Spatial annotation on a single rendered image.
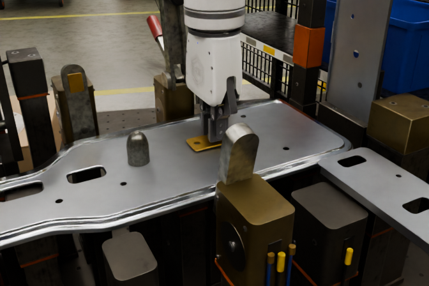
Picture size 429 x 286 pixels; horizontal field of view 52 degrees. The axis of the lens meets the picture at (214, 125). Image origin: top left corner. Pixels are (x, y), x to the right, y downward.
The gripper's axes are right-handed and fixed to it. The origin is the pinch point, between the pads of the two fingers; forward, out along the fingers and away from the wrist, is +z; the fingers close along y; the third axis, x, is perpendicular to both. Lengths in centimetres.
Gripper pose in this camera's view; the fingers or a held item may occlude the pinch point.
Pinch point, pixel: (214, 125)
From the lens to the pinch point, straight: 69.0
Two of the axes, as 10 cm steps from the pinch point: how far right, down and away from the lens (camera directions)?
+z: 0.0, 8.9, 4.5
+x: 8.9, -2.1, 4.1
